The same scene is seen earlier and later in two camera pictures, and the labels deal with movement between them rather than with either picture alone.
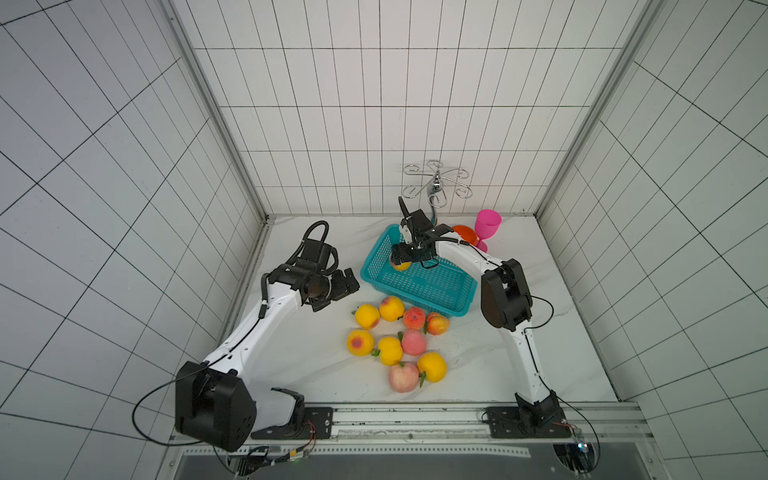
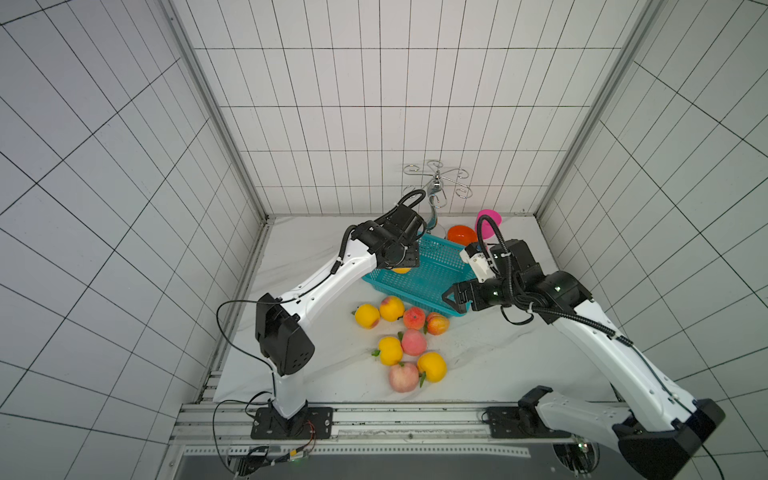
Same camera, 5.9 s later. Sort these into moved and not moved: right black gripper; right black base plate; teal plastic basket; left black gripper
Moved: right black gripper; left black gripper
Not moved: teal plastic basket; right black base plate
